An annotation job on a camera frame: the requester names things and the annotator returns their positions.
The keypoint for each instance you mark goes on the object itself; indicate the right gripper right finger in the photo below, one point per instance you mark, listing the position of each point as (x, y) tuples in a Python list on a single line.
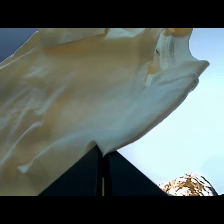
[(130, 180)]

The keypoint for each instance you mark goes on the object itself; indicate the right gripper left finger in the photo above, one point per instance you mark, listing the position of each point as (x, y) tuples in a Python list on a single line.
[(78, 176)]

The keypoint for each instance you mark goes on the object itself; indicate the cream T-shirt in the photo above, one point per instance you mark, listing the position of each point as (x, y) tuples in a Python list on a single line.
[(83, 100)]

